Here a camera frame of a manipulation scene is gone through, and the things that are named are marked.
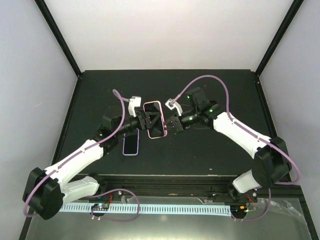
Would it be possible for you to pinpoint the right electronics board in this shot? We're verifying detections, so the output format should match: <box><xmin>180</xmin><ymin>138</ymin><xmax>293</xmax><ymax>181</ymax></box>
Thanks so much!
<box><xmin>230</xmin><ymin>205</ymin><xmax>249</xmax><ymax>213</ymax></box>

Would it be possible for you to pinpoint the right frame post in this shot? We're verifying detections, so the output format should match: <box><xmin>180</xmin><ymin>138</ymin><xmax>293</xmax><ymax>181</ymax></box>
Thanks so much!
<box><xmin>254</xmin><ymin>0</ymin><xmax>305</xmax><ymax>76</ymax></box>

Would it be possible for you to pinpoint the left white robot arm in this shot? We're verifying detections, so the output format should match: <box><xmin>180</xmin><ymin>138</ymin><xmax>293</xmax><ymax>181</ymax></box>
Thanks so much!
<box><xmin>22</xmin><ymin>101</ymin><xmax>164</xmax><ymax>220</ymax></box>

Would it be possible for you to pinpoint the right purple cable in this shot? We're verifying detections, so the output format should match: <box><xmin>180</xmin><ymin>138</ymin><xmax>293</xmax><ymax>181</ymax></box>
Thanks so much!
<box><xmin>172</xmin><ymin>74</ymin><xmax>301</xmax><ymax>222</ymax></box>

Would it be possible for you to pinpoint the purple cable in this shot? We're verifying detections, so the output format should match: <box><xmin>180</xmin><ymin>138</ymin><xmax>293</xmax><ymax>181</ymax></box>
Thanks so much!
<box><xmin>172</xmin><ymin>74</ymin><xmax>301</xmax><ymax>222</ymax></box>
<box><xmin>22</xmin><ymin>88</ymin><xmax>140</xmax><ymax>222</ymax></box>

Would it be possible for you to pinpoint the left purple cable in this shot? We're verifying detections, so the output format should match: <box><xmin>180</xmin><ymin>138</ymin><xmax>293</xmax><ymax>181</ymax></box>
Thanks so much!
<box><xmin>22</xmin><ymin>88</ymin><xmax>140</xmax><ymax>222</ymax></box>

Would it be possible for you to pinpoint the light blue cable duct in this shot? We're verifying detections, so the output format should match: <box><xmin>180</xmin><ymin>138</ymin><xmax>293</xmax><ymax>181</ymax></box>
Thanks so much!
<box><xmin>59</xmin><ymin>202</ymin><xmax>232</xmax><ymax>217</ymax></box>

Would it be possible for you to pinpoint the frame post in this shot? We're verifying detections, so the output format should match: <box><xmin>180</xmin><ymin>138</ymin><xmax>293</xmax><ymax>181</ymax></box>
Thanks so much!
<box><xmin>34</xmin><ymin>0</ymin><xmax>83</xmax><ymax>79</ymax></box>
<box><xmin>254</xmin><ymin>0</ymin><xmax>305</xmax><ymax>76</ymax></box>

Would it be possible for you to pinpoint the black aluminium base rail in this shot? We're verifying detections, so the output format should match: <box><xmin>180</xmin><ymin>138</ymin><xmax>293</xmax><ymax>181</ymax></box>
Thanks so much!
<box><xmin>37</xmin><ymin>174</ymin><xmax>311</xmax><ymax>203</ymax></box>

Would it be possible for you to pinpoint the left frame post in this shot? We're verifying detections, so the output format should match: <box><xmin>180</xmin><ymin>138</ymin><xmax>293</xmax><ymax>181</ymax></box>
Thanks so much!
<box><xmin>34</xmin><ymin>0</ymin><xmax>83</xmax><ymax>79</ymax></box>

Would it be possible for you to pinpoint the phone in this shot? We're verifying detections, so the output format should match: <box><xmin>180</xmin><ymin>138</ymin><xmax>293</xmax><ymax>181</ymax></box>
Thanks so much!
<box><xmin>122</xmin><ymin>129</ymin><xmax>140</xmax><ymax>156</ymax></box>

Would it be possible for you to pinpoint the pink phone case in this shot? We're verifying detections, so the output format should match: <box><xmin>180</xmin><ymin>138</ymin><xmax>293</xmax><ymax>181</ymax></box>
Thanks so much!
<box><xmin>143</xmin><ymin>100</ymin><xmax>167</xmax><ymax>139</ymax></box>

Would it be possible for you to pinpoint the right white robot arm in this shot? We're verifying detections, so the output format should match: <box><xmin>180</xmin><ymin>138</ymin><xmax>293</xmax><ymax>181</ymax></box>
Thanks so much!
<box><xmin>165</xmin><ymin>87</ymin><xmax>292</xmax><ymax>202</ymax></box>

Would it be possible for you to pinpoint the electronics board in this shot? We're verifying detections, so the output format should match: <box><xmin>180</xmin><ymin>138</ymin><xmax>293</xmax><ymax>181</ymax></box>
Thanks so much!
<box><xmin>230</xmin><ymin>205</ymin><xmax>249</xmax><ymax>213</ymax></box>
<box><xmin>91</xmin><ymin>203</ymin><xmax>109</xmax><ymax>211</ymax></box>

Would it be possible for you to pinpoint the left electronics board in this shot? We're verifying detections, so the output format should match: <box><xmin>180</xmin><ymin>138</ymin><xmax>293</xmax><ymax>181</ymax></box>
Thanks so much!
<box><xmin>91</xmin><ymin>203</ymin><xmax>109</xmax><ymax>211</ymax></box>

